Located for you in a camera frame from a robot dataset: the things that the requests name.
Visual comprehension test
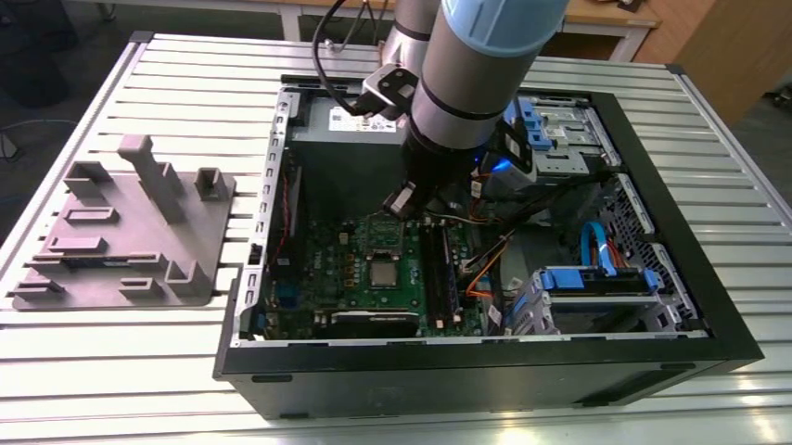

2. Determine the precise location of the blue wire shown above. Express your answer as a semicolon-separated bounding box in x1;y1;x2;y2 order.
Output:
581;221;619;277

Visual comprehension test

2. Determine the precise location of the metal socket cover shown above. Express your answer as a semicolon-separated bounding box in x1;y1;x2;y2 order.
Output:
362;211;407;260

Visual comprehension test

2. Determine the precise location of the silver drive cage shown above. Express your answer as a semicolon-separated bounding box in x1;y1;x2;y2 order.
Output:
480;95;623;200

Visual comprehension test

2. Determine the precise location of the black graphics card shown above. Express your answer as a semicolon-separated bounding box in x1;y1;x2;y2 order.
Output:
314;309;419;338

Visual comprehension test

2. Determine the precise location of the wooden desk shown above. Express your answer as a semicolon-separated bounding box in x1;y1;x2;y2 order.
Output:
280;0;663;64

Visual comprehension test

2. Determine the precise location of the silver disk bay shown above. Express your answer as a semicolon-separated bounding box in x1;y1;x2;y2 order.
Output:
530;266;682;335

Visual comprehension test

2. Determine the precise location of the grey parts rack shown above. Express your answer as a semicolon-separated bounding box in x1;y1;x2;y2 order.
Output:
9;133;240;312

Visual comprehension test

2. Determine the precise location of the black office chair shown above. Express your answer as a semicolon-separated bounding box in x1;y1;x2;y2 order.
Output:
0;0;78;110

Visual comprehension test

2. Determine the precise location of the black cable bundle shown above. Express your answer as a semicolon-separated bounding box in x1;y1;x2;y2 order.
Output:
460;171;619;274

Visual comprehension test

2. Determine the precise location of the green motherboard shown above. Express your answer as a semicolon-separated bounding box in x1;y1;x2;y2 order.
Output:
265;203;496;339

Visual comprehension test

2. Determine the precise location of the orange wire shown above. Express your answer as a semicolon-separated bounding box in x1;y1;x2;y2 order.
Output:
463;261;496;298

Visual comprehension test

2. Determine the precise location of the black RAM slot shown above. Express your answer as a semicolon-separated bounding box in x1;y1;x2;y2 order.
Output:
435;220;463;325
418;221;442;325

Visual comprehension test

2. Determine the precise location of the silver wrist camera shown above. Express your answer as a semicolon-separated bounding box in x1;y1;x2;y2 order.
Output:
480;118;541;189

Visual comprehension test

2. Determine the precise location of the black camera cable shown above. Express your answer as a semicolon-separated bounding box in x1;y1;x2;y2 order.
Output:
311;0;372;117

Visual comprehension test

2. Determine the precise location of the blue disk carrier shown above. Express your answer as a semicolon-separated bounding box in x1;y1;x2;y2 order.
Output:
510;97;553;152

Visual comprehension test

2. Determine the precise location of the RAM stick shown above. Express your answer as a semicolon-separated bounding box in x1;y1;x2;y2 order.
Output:
58;252;156;270

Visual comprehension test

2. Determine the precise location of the hard disk in blue carrier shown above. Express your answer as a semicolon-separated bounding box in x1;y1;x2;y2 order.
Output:
537;266;661;298

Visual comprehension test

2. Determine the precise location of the black PC case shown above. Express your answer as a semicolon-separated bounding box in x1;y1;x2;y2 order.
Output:
211;73;766;421

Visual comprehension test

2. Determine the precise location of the grey power supply unit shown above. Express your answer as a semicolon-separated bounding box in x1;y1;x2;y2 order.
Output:
287;95;412;208

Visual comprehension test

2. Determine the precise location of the brown wooden cabinet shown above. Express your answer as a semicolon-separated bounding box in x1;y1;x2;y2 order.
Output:
635;0;792;126

